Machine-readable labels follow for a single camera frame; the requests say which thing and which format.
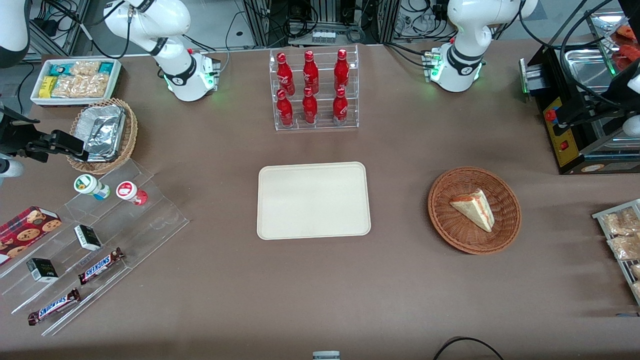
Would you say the clear acrylic bottle rack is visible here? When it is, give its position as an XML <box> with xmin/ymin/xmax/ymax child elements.
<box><xmin>268</xmin><ymin>44</ymin><xmax>360</xmax><ymax>132</ymax></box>

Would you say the aluminium foil tray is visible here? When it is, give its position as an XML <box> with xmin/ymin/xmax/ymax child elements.
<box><xmin>74</xmin><ymin>104</ymin><xmax>126</xmax><ymax>162</ymax></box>

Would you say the black food warmer cabinet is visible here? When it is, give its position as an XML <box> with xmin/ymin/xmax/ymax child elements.
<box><xmin>519</xmin><ymin>9</ymin><xmax>640</xmax><ymax>176</ymax></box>

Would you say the black cable loop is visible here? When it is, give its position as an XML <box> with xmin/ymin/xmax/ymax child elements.
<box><xmin>432</xmin><ymin>336</ymin><xmax>506</xmax><ymax>360</ymax></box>

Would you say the clear acrylic stepped shelf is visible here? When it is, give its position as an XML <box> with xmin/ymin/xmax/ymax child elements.
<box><xmin>0</xmin><ymin>158</ymin><xmax>190</xmax><ymax>337</ymax></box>

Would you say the red lid yogurt cup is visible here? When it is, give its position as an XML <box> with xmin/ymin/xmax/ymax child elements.
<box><xmin>115</xmin><ymin>180</ymin><xmax>149</xmax><ymax>207</ymax></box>

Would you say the red cola bottle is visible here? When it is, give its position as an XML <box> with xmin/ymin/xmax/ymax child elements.
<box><xmin>333</xmin><ymin>48</ymin><xmax>351</xmax><ymax>93</ymax></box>
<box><xmin>332</xmin><ymin>87</ymin><xmax>349</xmax><ymax>126</ymax></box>
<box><xmin>302</xmin><ymin>49</ymin><xmax>320</xmax><ymax>95</ymax></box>
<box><xmin>276</xmin><ymin>88</ymin><xmax>295</xmax><ymax>128</ymax></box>
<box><xmin>301</xmin><ymin>86</ymin><xmax>319</xmax><ymax>125</ymax></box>
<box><xmin>276</xmin><ymin>51</ymin><xmax>296</xmax><ymax>96</ymax></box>

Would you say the green lid yogurt cup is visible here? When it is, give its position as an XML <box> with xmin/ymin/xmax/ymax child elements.
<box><xmin>73</xmin><ymin>174</ymin><xmax>111</xmax><ymax>201</ymax></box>

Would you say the white plastic bin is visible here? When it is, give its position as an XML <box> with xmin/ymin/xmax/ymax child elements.
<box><xmin>30</xmin><ymin>58</ymin><xmax>123</xmax><ymax>108</ymax></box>

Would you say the yellow snack packet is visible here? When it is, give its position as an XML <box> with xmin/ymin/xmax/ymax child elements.
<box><xmin>38</xmin><ymin>75</ymin><xmax>59</xmax><ymax>99</ymax></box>

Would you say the round brown wicker basket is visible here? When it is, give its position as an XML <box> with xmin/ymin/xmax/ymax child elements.
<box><xmin>427</xmin><ymin>166</ymin><xmax>523</xmax><ymax>256</ymax></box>

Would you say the beige serving tray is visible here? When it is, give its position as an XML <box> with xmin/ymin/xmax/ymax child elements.
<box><xmin>256</xmin><ymin>161</ymin><xmax>372</xmax><ymax>241</ymax></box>

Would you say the red cookie box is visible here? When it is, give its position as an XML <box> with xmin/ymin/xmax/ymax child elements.
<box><xmin>0</xmin><ymin>205</ymin><xmax>63</xmax><ymax>266</ymax></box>

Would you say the Snickers bar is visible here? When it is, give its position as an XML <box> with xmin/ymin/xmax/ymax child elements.
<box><xmin>27</xmin><ymin>288</ymin><xmax>81</xmax><ymax>327</ymax></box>
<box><xmin>77</xmin><ymin>247</ymin><xmax>125</xmax><ymax>286</ymax></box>

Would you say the oval wicker basket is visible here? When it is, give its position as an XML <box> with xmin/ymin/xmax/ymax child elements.
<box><xmin>66</xmin><ymin>97</ymin><xmax>139</xmax><ymax>175</ymax></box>

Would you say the clear bag of crackers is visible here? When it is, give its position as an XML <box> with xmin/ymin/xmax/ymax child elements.
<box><xmin>51</xmin><ymin>73</ymin><xmax>110</xmax><ymax>99</ymax></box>
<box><xmin>69</xmin><ymin>60</ymin><xmax>101</xmax><ymax>77</ymax></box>

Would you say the wrapped triangle sandwich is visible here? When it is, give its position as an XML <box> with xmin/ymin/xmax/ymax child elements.
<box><xmin>448</xmin><ymin>188</ymin><xmax>496</xmax><ymax>234</ymax></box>

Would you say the aluminium frame rack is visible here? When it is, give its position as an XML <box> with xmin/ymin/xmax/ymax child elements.
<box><xmin>242</xmin><ymin>0</ymin><xmax>402</xmax><ymax>47</ymax></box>

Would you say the small black box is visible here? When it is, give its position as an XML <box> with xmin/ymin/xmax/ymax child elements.
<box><xmin>25</xmin><ymin>257</ymin><xmax>59</xmax><ymax>284</ymax></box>
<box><xmin>73</xmin><ymin>224</ymin><xmax>103</xmax><ymax>252</ymax></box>

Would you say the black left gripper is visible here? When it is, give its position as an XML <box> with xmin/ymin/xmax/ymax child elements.
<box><xmin>556</xmin><ymin>60</ymin><xmax>640</xmax><ymax>126</ymax></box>

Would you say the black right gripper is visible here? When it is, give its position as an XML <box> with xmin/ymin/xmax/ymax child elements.
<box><xmin>0</xmin><ymin>106</ymin><xmax>97</xmax><ymax>163</ymax></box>

